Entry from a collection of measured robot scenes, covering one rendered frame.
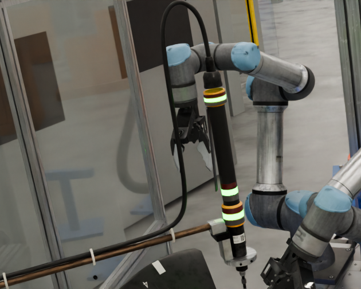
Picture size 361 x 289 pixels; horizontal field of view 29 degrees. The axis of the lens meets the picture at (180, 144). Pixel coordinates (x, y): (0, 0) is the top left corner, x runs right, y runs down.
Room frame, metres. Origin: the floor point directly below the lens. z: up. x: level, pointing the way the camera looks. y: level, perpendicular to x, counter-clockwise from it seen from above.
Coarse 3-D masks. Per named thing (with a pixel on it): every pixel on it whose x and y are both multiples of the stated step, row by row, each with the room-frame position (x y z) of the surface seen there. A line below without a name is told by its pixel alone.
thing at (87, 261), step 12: (192, 228) 1.34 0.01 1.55; (204, 228) 1.34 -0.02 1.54; (156, 240) 1.31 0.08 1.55; (168, 240) 1.32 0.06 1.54; (108, 252) 1.29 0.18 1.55; (120, 252) 1.29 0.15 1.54; (60, 264) 1.27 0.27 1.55; (72, 264) 1.27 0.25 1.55; (84, 264) 1.28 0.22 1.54; (24, 276) 1.25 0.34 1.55; (36, 276) 1.25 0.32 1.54; (0, 288) 1.24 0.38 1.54
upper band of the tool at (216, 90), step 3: (207, 90) 1.38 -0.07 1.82; (213, 90) 1.38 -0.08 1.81; (216, 90) 1.38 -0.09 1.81; (219, 90) 1.38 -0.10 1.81; (222, 90) 1.35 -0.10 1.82; (204, 93) 1.35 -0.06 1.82; (207, 93) 1.34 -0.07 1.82; (210, 93) 1.34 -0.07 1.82; (213, 93) 1.34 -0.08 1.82; (216, 93) 1.34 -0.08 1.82; (207, 102) 1.35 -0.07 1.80; (210, 102) 1.34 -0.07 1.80; (213, 102) 1.34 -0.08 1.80; (219, 105) 1.34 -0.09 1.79
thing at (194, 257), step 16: (176, 256) 1.49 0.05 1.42; (192, 256) 1.49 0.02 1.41; (144, 272) 1.44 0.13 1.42; (176, 272) 1.45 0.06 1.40; (192, 272) 1.46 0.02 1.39; (208, 272) 1.46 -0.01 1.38; (128, 288) 1.41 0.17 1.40; (160, 288) 1.42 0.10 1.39; (176, 288) 1.42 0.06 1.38; (192, 288) 1.42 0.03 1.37; (208, 288) 1.43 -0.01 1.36
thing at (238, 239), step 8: (208, 64) 1.35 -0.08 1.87; (208, 72) 1.35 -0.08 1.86; (216, 72) 1.35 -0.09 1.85; (208, 80) 1.34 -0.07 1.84; (216, 80) 1.34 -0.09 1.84; (208, 88) 1.35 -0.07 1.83; (232, 232) 1.34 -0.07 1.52; (240, 232) 1.34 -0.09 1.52; (232, 240) 1.35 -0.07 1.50; (240, 240) 1.34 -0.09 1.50; (232, 248) 1.35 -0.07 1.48; (240, 248) 1.34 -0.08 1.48; (240, 256) 1.34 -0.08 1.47
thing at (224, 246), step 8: (216, 224) 1.33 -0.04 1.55; (224, 224) 1.34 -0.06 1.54; (216, 232) 1.33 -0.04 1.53; (224, 232) 1.34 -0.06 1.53; (216, 240) 1.33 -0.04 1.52; (224, 240) 1.34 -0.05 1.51; (224, 248) 1.34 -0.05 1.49; (248, 248) 1.38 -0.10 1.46; (224, 256) 1.34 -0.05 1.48; (232, 256) 1.34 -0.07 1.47; (248, 256) 1.34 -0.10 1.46; (256, 256) 1.35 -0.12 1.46; (232, 264) 1.33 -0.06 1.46; (240, 264) 1.32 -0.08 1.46; (248, 264) 1.33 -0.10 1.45
